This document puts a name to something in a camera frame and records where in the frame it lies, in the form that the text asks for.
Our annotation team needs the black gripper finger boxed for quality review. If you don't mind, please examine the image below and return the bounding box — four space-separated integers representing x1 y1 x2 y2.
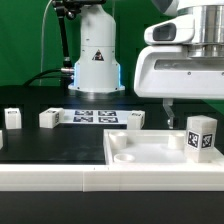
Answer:
163 98 175 129

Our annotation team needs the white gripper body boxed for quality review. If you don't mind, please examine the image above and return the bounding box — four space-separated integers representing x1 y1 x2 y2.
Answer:
134 46 224 99

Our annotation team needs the white square tabletop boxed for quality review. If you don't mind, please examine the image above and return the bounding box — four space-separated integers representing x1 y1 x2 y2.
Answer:
103 128 224 167

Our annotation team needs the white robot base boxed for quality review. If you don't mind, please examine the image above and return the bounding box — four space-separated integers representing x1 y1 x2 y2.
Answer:
69 5 125 94

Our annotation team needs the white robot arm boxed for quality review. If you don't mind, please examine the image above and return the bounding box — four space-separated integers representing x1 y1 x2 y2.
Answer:
134 0 224 128

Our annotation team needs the white tag sheet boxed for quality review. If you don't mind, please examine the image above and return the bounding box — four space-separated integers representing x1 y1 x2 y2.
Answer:
63 109 131 125

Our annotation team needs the white obstacle fence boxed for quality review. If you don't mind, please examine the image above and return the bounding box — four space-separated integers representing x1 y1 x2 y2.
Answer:
0 132 224 193

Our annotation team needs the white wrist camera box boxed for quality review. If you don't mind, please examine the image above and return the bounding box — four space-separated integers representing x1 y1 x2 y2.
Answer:
144 15 195 45

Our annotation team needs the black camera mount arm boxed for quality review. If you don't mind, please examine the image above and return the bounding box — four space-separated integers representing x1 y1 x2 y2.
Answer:
52 0 107 67

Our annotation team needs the black cable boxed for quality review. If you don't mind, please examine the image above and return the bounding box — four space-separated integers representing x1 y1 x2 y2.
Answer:
22 67 76 87

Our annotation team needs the white cable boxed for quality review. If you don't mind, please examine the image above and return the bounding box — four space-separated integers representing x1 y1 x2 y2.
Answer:
39 0 54 87

